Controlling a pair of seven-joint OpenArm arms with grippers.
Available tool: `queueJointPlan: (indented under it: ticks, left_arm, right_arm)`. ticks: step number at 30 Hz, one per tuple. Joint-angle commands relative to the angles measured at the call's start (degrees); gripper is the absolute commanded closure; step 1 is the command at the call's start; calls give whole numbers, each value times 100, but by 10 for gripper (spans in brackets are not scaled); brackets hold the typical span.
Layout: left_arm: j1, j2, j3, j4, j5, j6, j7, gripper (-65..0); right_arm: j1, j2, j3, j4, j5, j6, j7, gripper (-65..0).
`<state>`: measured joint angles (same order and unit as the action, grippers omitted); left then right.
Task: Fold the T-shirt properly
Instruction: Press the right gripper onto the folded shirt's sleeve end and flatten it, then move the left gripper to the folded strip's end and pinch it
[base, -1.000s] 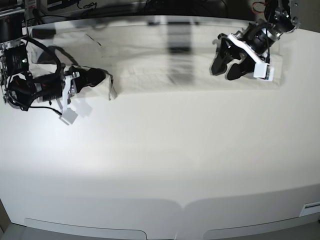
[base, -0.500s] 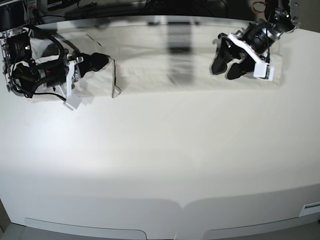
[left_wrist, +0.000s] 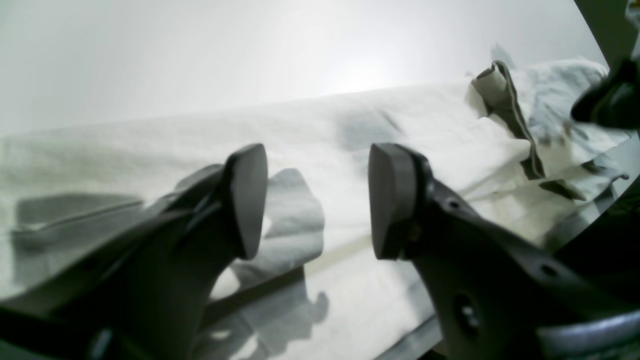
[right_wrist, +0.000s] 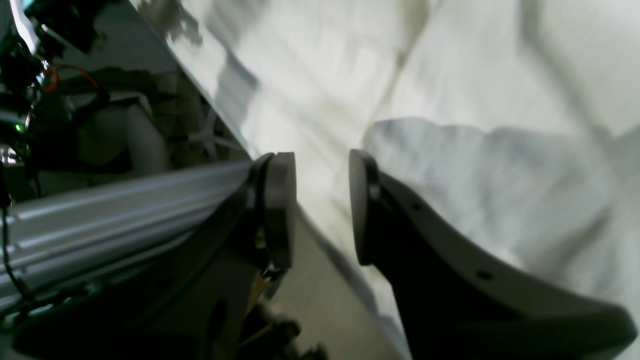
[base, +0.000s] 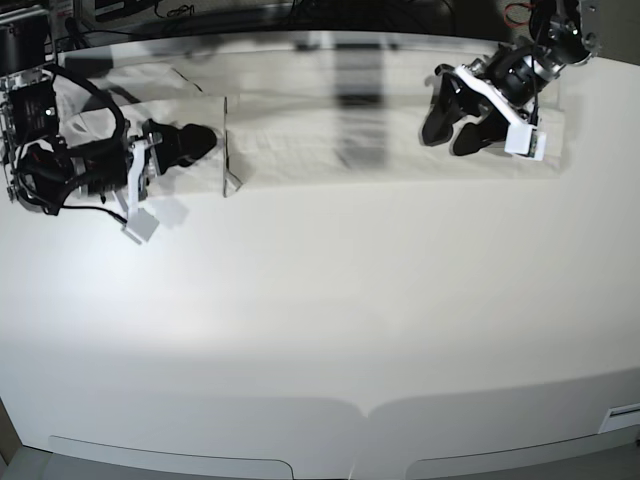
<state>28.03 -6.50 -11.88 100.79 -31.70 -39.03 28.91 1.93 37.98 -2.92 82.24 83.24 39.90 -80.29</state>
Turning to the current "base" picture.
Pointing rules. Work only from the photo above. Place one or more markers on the white black gripper body image-right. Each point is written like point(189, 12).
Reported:
point(481, 89)

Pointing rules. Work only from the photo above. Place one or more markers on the white black gripper body image-left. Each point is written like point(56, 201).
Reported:
point(141, 151)

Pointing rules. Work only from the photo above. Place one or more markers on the light grey T-shirt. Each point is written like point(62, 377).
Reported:
point(271, 139)

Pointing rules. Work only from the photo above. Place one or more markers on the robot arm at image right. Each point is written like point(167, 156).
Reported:
point(563, 33)

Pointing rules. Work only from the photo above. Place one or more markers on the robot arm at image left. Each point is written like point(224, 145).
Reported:
point(41, 169)

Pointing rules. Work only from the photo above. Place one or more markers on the black tripod stand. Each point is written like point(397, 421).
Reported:
point(74, 36)

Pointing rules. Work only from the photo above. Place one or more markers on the white label sticker on table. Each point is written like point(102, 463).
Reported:
point(620, 418)

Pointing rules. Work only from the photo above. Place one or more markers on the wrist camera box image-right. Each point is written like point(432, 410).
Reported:
point(526, 141)

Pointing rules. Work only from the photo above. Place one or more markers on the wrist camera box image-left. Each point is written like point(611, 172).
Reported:
point(140, 226)

